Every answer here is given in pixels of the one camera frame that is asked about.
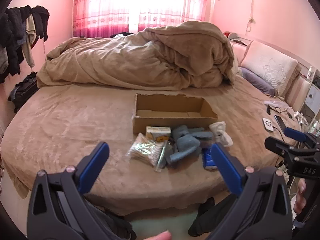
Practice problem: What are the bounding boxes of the white nightstand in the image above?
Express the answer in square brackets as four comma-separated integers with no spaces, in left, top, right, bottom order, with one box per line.
[299,76,320,121]

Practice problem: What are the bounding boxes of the black smartphone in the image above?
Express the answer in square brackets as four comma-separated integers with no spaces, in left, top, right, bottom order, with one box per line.
[274,115,288,133]

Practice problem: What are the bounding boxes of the pink curtain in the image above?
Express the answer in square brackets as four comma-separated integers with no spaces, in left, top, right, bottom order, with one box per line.
[72,0,219,37]

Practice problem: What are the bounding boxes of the white wall cord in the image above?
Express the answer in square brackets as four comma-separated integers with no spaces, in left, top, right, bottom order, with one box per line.
[246,0,257,34]

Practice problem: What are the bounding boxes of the clear bag of cotton swabs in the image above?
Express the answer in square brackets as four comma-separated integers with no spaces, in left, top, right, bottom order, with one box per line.
[125,133,168,172]

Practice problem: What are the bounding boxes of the black slipper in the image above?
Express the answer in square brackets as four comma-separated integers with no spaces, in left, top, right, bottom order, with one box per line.
[187,197,233,237]

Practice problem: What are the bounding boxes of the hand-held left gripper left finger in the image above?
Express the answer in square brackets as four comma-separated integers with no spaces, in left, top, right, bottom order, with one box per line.
[27,141,110,240]

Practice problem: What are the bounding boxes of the person's left hand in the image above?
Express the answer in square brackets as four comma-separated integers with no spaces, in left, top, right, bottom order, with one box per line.
[145,231,172,240]

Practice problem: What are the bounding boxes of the hanging black jacket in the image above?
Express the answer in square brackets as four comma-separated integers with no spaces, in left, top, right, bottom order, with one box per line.
[31,5,50,42]

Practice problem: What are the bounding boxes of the black bag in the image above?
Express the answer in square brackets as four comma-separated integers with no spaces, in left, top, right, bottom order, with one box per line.
[8,71,39,113]

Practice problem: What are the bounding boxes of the white yellow tissue pack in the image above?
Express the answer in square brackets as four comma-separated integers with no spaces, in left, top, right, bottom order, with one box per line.
[146,126,172,142]

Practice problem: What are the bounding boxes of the white embroidered pillow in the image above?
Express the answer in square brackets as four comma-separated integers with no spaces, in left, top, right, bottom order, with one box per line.
[240,40,302,98]

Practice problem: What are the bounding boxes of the person's right hand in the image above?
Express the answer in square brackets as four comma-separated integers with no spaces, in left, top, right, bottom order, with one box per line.
[293,180,307,215]

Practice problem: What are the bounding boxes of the purple pillow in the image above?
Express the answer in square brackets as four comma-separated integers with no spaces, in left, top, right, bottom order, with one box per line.
[239,67,277,96]

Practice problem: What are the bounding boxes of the black charger cable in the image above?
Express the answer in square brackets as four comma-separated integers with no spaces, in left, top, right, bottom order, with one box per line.
[272,126,288,142]

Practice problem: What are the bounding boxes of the black cable with plug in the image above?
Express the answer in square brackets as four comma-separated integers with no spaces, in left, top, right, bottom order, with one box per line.
[266,104,288,114]

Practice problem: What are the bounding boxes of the white sock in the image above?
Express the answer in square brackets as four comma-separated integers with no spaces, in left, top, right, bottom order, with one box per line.
[209,121,234,147]

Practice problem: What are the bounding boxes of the cardboard box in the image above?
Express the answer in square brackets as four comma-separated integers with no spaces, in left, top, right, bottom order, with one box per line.
[132,93,218,136]

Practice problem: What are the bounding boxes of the glass bedside shelf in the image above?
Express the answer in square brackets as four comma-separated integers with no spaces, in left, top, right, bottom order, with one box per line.
[227,32,253,48]

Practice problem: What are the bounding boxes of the blue packet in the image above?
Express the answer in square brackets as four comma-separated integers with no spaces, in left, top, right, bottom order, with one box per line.
[201,147,219,171]

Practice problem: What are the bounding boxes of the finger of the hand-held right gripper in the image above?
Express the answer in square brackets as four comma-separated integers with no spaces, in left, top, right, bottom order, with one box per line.
[284,127,320,149]
[264,136,300,162]

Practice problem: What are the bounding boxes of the beige comforter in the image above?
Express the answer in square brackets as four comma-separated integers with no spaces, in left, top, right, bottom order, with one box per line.
[37,21,241,91]

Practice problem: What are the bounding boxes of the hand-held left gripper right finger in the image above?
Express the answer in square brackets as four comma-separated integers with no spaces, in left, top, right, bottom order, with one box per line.
[211,142,293,240]

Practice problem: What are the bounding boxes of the pink headboard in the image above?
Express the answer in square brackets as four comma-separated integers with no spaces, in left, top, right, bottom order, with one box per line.
[252,39,320,110]

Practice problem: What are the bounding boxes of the bed with beige sheet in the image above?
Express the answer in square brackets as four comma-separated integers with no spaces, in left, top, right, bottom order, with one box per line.
[0,74,310,217]

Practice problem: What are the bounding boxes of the white charger pad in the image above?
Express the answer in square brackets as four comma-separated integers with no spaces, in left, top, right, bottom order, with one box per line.
[262,117,276,132]

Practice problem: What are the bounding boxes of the hanging dark coat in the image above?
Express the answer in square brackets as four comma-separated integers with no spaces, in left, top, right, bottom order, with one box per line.
[0,7,28,84]

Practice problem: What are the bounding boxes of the hanging beige shirt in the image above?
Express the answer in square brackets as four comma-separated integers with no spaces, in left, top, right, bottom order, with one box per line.
[22,14,37,68]

